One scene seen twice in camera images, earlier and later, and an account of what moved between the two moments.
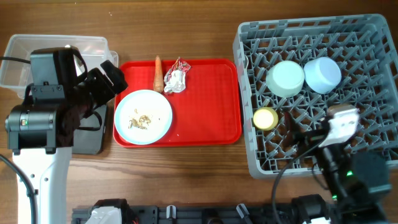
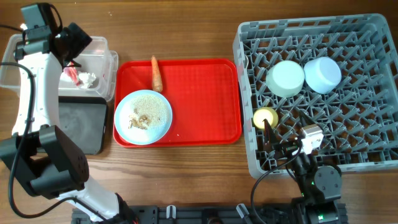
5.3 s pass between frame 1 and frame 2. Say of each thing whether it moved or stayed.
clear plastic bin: stayed
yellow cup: stayed
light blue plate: stayed
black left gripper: moved
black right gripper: moved
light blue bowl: stayed
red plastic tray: stayed
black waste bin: stayed
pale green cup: stayed
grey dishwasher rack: stayed
